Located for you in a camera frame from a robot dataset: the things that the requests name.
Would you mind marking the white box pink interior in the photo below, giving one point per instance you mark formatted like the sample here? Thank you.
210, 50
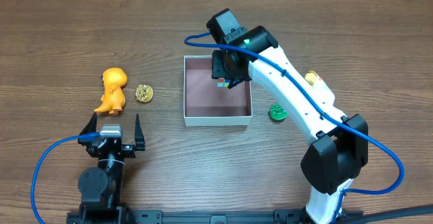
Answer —
205, 104

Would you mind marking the orange dinosaur toy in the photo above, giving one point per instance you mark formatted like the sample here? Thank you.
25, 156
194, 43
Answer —
113, 99

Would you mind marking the white plush duck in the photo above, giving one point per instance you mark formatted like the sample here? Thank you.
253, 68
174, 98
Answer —
320, 92

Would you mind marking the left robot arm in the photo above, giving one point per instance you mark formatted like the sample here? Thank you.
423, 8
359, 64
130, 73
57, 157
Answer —
101, 186

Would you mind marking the gold lattice wheel toy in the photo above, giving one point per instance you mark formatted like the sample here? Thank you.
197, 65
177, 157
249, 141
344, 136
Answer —
144, 93

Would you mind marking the green lattice wheel toy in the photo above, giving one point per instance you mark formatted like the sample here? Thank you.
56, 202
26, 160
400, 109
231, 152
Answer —
277, 113

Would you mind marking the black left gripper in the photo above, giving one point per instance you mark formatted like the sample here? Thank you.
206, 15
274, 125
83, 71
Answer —
113, 146

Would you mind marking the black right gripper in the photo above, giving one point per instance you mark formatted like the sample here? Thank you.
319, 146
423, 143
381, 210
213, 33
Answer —
218, 68

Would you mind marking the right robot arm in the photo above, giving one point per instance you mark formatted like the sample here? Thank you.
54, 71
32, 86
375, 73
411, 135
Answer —
338, 148

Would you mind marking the multicoloured puzzle cube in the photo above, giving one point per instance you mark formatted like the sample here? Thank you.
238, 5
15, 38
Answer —
223, 82

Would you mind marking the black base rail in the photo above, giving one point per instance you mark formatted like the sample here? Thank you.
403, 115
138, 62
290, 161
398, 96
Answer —
231, 217

